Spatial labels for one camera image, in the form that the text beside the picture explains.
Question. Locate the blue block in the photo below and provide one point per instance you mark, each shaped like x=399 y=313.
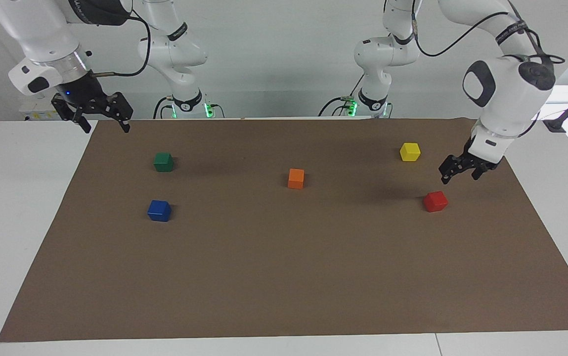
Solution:
x=159 y=211

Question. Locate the yellow block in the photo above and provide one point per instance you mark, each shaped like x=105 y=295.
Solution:
x=410 y=152

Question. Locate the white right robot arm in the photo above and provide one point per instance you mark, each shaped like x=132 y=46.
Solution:
x=41 y=34

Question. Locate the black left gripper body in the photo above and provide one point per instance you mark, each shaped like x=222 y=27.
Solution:
x=479 y=160

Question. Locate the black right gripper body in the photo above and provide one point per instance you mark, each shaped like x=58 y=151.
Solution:
x=83 y=94

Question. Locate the white socket box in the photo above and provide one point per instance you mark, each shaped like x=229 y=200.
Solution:
x=36 y=111

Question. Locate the brown table mat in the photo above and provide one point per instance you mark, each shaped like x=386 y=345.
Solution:
x=284 y=267

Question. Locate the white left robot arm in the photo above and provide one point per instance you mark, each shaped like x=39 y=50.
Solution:
x=506 y=94

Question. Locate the orange block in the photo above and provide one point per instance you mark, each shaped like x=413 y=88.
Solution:
x=295 y=179

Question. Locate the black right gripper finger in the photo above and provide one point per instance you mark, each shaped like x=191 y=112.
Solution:
x=68 y=111
x=120 y=109

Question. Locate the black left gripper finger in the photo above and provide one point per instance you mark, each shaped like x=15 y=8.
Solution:
x=452 y=167
x=479 y=173

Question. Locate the red block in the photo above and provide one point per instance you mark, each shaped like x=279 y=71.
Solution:
x=435 y=201

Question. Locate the green block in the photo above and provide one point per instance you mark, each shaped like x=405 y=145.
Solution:
x=163 y=162

